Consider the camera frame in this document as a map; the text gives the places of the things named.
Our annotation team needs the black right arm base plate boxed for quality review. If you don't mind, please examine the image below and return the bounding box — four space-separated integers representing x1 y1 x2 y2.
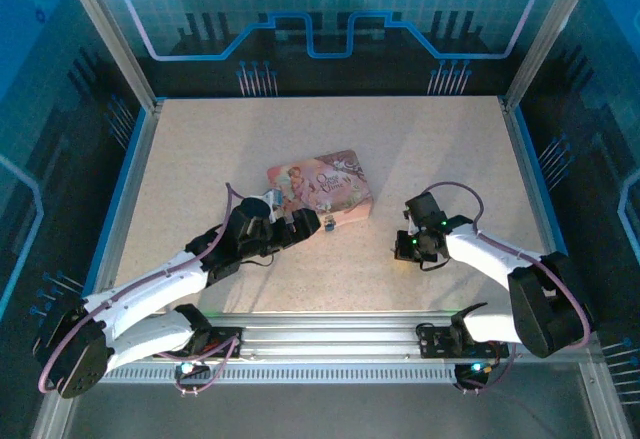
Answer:
416 322 512 360

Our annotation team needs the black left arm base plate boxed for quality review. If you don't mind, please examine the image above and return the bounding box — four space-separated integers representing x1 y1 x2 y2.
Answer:
204 326 246 360

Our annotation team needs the pink illustrated diary book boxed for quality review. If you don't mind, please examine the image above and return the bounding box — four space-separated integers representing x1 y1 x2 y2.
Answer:
266 148 376 221

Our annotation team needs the slotted grey cable duct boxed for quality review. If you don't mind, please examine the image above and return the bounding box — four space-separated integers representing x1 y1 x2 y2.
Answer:
102 364 459 385

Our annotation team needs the small controller board with LED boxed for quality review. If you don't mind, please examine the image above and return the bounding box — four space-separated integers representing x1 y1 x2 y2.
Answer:
173 358 211 385
453 361 494 390

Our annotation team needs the aluminium frame post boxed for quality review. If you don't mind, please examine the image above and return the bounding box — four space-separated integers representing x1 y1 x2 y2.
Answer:
53 0 166 113
501 0 605 113

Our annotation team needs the aluminium mounting rail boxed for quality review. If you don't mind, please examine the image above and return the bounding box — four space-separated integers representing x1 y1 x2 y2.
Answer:
99 311 601 363

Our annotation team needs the aluminium table side rail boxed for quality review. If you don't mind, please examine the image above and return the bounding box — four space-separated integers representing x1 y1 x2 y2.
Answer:
87 98 166 300
499 97 574 270

